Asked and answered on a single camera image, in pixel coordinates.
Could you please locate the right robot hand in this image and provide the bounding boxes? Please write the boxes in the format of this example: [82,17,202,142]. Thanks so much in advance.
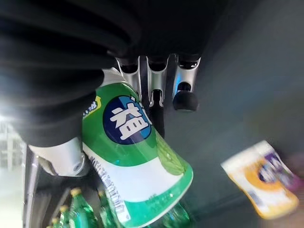
[0,0,238,178]

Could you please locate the green gum bottle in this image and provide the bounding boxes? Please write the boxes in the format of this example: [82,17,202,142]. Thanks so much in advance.
[81,80,194,228]

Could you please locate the grey shelf upright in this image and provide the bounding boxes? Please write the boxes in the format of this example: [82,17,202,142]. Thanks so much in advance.
[21,144,40,228]

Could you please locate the green plastic drink bottle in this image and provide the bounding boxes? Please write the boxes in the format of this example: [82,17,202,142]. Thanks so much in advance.
[156,201,192,228]
[97,190,119,228]
[58,205,76,228]
[70,187,100,228]

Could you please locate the yellow purple gum bottle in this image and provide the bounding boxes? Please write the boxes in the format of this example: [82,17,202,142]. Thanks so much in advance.
[220,140,300,219]

